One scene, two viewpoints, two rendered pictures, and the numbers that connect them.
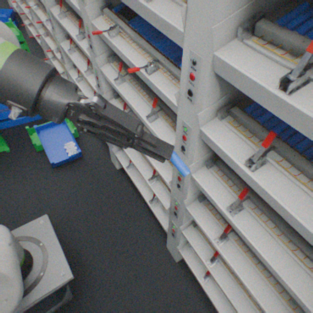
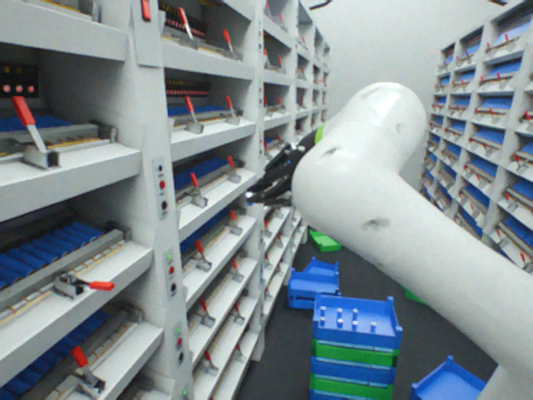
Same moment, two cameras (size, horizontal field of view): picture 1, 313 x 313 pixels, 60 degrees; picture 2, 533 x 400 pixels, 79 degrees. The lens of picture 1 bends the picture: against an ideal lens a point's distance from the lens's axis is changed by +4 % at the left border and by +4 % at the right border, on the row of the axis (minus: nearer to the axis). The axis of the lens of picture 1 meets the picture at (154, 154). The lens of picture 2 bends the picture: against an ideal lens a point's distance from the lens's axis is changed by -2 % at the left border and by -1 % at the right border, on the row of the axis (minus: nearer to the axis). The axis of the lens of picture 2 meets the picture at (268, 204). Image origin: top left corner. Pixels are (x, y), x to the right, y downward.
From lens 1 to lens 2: 0.98 m
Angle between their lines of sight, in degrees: 101
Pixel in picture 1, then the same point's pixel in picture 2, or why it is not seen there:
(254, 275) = (221, 298)
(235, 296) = (226, 346)
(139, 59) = (22, 325)
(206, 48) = (165, 144)
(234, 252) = (212, 312)
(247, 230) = (216, 260)
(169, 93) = (129, 259)
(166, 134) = (127, 350)
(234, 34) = not seen: hidden behind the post
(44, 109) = not seen: hidden behind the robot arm
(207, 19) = (160, 121)
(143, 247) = not seen: outside the picture
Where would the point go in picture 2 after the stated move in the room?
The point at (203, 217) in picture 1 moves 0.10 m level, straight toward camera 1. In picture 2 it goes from (194, 342) to (228, 334)
